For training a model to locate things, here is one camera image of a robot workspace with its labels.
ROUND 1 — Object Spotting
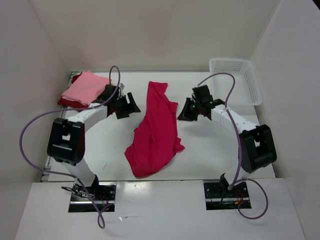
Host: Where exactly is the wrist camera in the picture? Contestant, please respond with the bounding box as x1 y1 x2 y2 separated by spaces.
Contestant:
192 85 213 104
96 83 125 105

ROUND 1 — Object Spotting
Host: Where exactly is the light pink t-shirt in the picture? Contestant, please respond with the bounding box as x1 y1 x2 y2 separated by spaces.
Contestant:
57 71 112 108

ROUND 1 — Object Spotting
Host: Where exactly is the magenta t-shirt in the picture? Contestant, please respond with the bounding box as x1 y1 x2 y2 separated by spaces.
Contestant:
124 81 185 178

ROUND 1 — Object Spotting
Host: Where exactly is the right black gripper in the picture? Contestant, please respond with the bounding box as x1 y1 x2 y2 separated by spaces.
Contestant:
177 97 202 122

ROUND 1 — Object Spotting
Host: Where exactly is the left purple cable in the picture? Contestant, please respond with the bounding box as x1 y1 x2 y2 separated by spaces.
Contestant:
19 65 121 230

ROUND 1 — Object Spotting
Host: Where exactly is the dark red t-shirt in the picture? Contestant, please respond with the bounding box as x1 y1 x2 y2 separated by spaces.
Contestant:
57 71 92 108

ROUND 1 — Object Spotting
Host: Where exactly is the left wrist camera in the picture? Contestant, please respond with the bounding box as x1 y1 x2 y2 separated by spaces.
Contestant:
96 83 125 105

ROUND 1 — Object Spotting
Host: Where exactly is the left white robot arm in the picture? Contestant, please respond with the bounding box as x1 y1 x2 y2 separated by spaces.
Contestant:
47 92 141 200

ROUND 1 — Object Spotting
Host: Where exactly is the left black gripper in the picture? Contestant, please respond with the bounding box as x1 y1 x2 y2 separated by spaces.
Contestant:
113 92 141 120

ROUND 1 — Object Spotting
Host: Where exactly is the white plastic basket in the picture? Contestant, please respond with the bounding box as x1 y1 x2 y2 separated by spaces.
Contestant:
209 58 263 107

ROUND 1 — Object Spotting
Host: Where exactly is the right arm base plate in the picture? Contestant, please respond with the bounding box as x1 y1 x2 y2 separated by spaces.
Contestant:
203 180 252 211

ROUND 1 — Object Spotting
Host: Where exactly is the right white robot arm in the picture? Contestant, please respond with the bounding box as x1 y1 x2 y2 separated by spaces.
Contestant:
177 97 277 197

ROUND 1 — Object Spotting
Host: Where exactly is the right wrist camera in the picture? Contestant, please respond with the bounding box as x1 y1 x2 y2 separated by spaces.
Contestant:
192 85 213 104

